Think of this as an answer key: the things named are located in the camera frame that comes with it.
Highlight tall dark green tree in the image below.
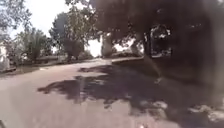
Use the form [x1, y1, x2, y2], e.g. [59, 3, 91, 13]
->
[48, 6, 98, 62]

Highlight grey asphalt road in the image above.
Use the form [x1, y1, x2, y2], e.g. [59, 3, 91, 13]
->
[0, 58, 224, 128]

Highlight big shady tree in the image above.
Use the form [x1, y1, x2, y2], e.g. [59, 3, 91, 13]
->
[64, 0, 224, 84]

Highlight green trees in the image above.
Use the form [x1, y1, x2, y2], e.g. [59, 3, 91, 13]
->
[9, 27, 54, 64]

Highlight white building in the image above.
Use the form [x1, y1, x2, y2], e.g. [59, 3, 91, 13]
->
[0, 44, 12, 73]

